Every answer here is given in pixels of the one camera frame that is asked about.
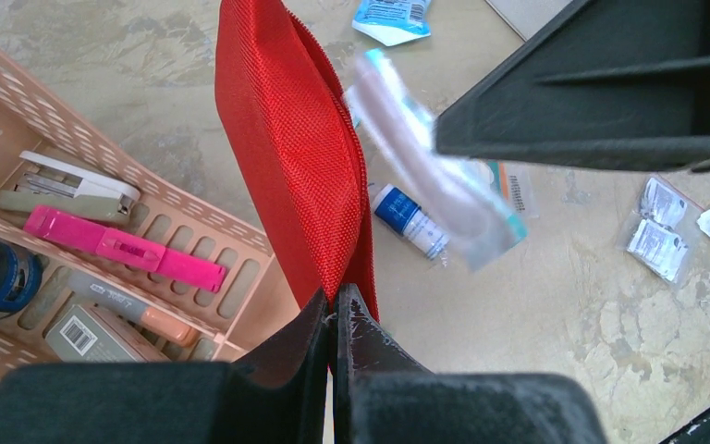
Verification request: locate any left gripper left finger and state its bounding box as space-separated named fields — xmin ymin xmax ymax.
xmin=0 ymin=293 xmax=329 ymax=443

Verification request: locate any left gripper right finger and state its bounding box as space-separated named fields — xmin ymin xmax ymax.
xmin=333 ymin=284 xmax=606 ymax=443

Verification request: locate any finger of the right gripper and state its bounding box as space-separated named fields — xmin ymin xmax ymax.
xmin=435 ymin=0 xmax=710 ymax=173

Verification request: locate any red first aid pouch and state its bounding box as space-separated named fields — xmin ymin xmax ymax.
xmin=214 ymin=1 xmax=378 ymax=316

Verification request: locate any orange cap marker pen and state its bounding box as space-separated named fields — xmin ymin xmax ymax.
xmin=67 ymin=271 xmax=199 ymax=347

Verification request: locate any grey open storage case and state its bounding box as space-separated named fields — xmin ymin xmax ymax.
xmin=486 ymin=0 xmax=570 ymax=42

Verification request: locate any alcohol pad sachet pair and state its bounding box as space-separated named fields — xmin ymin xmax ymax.
xmin=616 ymin=174 xmax=703 ymax=288

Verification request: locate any beige gauze wrap packet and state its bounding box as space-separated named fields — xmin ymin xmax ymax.
xmin=484 ymin=161 xmax=539 ymax=218

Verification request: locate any blue white bandage roll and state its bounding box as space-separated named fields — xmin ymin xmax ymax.
xmin=368 ymin=182 xmax=449 ymax=261

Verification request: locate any pink desk tray organizer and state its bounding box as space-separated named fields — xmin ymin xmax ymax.
xmin=0 ymin=50 xmax=300 ymax=380

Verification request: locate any barcode labelled small box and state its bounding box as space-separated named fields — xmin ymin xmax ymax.
xmin=45 ymin=303 xmax=169 ymax=363

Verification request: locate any grey stapler in tray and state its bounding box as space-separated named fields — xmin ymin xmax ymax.
xmin=0 ymin=151 xmax=141 ymax=226

